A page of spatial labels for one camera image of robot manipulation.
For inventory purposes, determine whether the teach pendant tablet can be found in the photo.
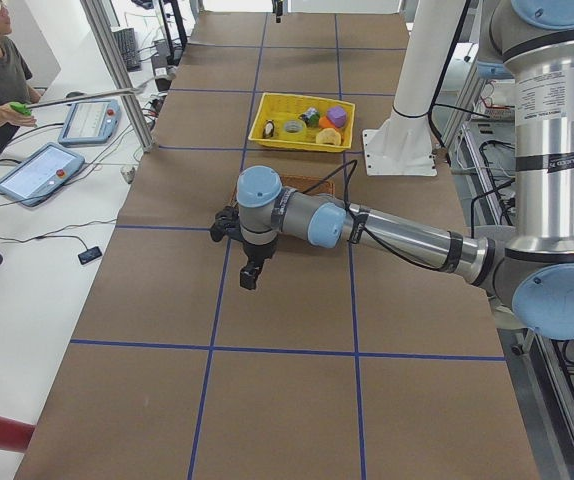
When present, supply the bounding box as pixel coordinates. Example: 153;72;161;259
58;99;121;147
0;143;85;207

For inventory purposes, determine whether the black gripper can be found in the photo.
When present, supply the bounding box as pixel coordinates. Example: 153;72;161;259
239;241;276;290

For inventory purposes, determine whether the brown wicker basket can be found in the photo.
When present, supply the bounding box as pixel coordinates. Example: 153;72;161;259
280;174;335;196

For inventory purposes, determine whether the aluminium frame post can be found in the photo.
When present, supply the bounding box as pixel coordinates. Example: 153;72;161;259
80;0;154;153

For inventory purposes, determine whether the near teach pendant tablet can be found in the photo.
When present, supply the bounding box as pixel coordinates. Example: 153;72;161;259
0;143;85;207

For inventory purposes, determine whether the beige cracker toy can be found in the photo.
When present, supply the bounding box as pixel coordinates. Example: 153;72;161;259
315;128;342;146

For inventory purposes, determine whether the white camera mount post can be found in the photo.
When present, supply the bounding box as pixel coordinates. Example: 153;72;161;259
363;0;468;176

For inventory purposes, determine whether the yellow woven basket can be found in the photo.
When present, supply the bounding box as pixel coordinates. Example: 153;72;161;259
248;92;355;153

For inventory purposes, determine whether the small black device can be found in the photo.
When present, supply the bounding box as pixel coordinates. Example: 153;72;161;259
77;246;102;265

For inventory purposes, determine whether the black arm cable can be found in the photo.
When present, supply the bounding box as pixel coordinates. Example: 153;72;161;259
299;158;448;274

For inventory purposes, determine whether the purple foam block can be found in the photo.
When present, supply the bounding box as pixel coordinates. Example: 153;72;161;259
326;105;347;128

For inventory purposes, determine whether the yellow tape roll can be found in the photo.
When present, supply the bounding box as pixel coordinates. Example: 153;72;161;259
279;119;307;142

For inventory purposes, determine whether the panda figurine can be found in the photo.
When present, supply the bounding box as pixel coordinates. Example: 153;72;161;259
262;120;276;139

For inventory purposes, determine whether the far teach pendant tablet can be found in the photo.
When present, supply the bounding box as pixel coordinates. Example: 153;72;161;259
58;99;121;147

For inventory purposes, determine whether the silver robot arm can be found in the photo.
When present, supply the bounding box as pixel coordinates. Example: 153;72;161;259
236;1;574;340

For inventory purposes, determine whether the long metal reacher stick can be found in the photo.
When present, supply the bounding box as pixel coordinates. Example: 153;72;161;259
9;82;147;116

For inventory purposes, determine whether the toy carrot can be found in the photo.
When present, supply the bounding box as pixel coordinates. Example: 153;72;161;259
318;116;335;128

